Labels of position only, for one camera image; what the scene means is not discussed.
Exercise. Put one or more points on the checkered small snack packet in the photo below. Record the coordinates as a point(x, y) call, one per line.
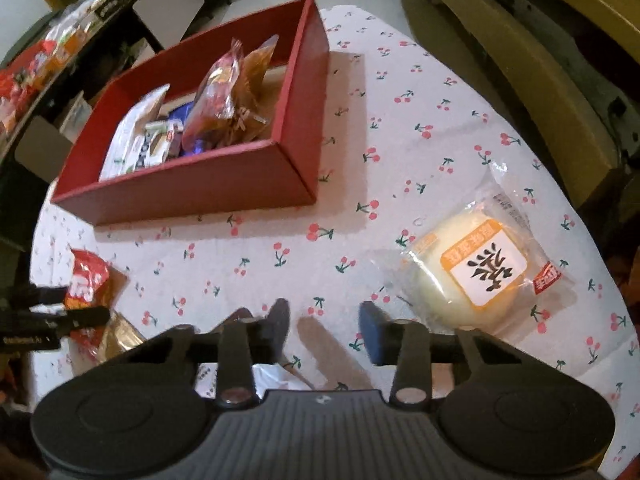
point(160, 142)

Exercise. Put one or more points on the red cardboard box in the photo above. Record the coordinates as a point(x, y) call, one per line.
point(200, 180)

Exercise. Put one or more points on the blue snack packet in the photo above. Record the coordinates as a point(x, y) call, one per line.
point(182, 117)

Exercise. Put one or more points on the clear red snack packet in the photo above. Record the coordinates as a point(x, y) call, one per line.
point(215, 95)

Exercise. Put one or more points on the red chip packet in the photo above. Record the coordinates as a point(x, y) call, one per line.
point(87, 280)

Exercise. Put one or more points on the golden snack packet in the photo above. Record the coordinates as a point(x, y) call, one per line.
point(120, 335)

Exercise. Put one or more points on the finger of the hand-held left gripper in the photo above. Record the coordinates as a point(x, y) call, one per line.
point(85, 319)
point(40, 295)

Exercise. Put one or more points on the cherry print tablecloth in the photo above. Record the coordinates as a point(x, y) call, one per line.
point(325, 240)

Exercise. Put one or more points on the white cabinet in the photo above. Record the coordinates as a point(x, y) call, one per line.
point(170, 7)

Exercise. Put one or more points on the vacuum-packed sausage packet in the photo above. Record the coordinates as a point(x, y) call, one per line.
point(132, 135)

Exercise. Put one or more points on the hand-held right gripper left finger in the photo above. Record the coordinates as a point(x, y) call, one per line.
point(277, 325)

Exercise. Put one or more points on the white bun packet orange label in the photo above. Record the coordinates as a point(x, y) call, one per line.
point(465, 260)

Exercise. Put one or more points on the white crinkled packet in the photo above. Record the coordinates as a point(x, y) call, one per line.
point(280, 377)

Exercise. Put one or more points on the dark counter with goods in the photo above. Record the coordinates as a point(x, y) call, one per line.
point(55, 50)

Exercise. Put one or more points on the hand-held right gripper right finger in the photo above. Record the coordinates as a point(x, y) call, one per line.
point(372, 332)

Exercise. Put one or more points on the orange-brown snack packet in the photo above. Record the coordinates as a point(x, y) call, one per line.
point(255, 90)

